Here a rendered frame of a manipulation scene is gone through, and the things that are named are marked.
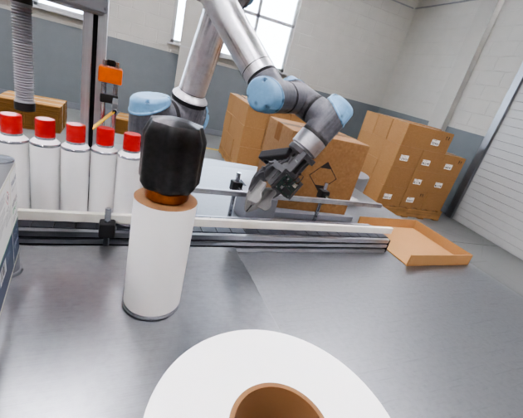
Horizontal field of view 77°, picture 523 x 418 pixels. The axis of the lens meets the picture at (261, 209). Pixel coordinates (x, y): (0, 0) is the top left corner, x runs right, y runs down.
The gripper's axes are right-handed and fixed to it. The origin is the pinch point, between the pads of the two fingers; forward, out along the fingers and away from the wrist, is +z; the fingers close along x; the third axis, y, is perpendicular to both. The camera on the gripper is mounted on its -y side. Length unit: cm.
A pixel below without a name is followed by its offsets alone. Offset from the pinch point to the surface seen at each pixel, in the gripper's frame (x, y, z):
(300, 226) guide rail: 13.9, 5.0, -4.8
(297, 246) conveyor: 17.8, 5.4, 0.0
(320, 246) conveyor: 24.0, 6.0, -4.1
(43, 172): -41.4, 2.2, 18.1
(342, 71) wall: 272, -494, -239
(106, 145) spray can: -35.6, 1.3, 6.9
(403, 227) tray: 70, -12, -29
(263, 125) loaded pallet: 126, -294, -45
